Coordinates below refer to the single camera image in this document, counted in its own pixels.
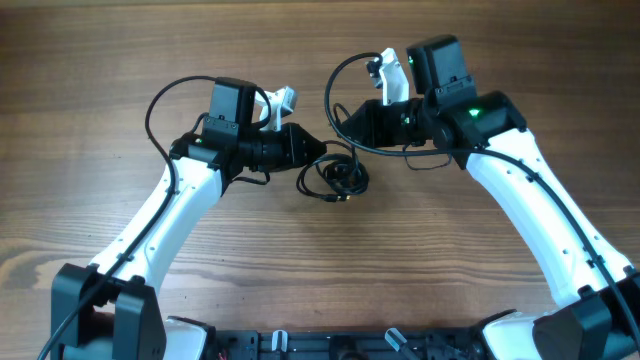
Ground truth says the thick black HDMI cable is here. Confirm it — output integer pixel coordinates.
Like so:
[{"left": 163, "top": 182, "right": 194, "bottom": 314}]
[{"left": 314, "top": 149, "right": 370, "bottom": 197}]

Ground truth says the thin black USB cable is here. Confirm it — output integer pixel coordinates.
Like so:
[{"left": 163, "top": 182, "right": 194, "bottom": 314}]
[{"left": 295, "top": 102, "right": 359, "bottom": 203}]

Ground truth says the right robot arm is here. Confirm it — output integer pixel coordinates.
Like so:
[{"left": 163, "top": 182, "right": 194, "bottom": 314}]
[{"left": 325, "top": 35, "right": 639, "bottom": 359}]

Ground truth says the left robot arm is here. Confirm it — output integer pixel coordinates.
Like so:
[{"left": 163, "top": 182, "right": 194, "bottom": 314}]
[{"left": 39, "top": 77, "right": 326, "bottom": 359}]

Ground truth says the right camera cable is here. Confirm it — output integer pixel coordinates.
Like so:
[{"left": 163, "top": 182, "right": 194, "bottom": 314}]
[{"left": 323, "top": 51, "right": 640, "bottom": 346}]

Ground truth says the camera cable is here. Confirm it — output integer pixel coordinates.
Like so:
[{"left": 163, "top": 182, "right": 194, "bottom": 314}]
[
  {"left": 37, "top": 75, "right": 219, "bottom": 360},
  {"left": 323, "top": 51, "right": 640, "bottom": 346}
]

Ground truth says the left camera cable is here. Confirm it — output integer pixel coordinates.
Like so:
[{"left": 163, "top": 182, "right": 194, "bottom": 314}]
[{"left": 37, "top": 75, "right": 219, "bottom": 360}]

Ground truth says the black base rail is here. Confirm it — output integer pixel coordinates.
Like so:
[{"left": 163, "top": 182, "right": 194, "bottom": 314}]
[{"left": 203, "top": 328, "right": 488, "bottom": 360}]

